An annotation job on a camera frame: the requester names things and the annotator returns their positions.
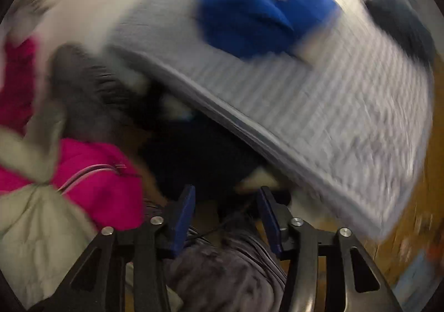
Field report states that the beige and blue jacket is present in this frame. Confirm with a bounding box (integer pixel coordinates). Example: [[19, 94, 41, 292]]
[[196, 0, 342, 63]]

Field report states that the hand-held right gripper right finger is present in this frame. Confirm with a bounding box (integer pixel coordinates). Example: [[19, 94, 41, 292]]
[[256, 186, 403, 312]]

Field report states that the grey striped fuzzy cloth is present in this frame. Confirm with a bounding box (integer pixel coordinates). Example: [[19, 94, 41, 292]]
[[163, 218, 288, 312]]

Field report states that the dark grey cloth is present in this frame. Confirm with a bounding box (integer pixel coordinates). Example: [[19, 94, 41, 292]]
[[49, 45, 146, 146]]

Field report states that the bed with striped blue sheet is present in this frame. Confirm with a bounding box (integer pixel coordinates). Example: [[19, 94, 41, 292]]
[[107, 0, 434, 240]]

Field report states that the navy fleece jacket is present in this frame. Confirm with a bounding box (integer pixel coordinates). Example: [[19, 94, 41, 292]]
[[364, 0, 434, 63]]

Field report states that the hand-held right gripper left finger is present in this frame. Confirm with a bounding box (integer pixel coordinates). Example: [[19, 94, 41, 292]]
[[28, 184, 196, 312]]

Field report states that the pink jacket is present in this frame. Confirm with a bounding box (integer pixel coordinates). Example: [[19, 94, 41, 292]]
[[0, 38, 144, 231]]

